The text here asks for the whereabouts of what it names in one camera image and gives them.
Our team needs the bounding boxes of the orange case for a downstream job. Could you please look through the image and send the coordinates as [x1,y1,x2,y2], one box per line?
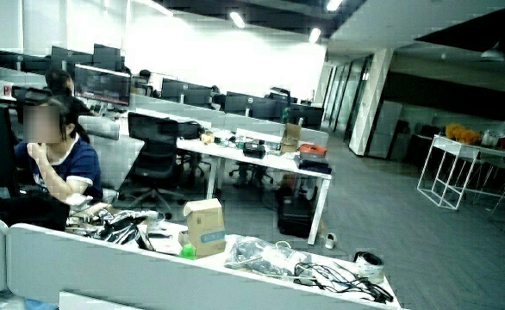
[298,142,328,164]

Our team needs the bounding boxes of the black tangled cables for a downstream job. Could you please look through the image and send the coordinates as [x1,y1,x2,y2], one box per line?
[293,261,395,304]

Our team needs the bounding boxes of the open brown cardboard piece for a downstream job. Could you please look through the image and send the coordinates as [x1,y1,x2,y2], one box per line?
[279,123,302,155]

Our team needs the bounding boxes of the wide black monitor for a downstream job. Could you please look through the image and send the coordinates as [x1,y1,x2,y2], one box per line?
[73,64,132,107]

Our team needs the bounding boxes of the grey pendant lamp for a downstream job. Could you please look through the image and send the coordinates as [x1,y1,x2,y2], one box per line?
[480,41,505,63]

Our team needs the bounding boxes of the black suitcase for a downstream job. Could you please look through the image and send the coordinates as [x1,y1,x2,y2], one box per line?
[276,194,317,239]

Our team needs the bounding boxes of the white frame high table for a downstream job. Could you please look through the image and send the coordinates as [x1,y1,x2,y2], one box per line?
[416,133,505,212]

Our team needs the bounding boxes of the silver foil bags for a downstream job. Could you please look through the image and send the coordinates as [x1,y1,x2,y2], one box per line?
[65,208,161,251]

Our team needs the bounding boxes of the black desktop device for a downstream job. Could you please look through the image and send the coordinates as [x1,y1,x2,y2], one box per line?
[242,141,267,159]

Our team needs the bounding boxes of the brown cardboard box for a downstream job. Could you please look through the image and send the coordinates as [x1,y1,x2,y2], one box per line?
[178,198,228,260]

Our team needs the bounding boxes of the white office desk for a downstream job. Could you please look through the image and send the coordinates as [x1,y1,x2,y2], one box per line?
[176,136,334,246]

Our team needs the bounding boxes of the dark blue folded stack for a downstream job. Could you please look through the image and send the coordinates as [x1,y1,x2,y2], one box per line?
[294,154,333,175]

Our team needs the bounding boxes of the long grey partition panel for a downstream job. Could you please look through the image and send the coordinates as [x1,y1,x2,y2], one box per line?
[5,222,403,310]

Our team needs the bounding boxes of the white tape roll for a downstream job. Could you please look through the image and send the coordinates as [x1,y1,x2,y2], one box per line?
[353,251,386,285]

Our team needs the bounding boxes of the orange flowers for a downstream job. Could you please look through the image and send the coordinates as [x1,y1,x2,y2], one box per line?
[445,123,482,146]

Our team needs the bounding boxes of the clear bag of cables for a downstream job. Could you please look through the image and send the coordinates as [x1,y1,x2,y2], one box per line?
[224,234,313,280]

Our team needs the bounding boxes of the black bag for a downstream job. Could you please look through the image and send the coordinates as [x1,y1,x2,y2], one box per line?
[0,192,72,233]

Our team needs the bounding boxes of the black office chair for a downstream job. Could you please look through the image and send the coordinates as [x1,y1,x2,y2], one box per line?
[118,111,194,213]

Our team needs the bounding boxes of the green plastic object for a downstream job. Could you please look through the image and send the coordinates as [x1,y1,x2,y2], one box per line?
[178,243,196,261]

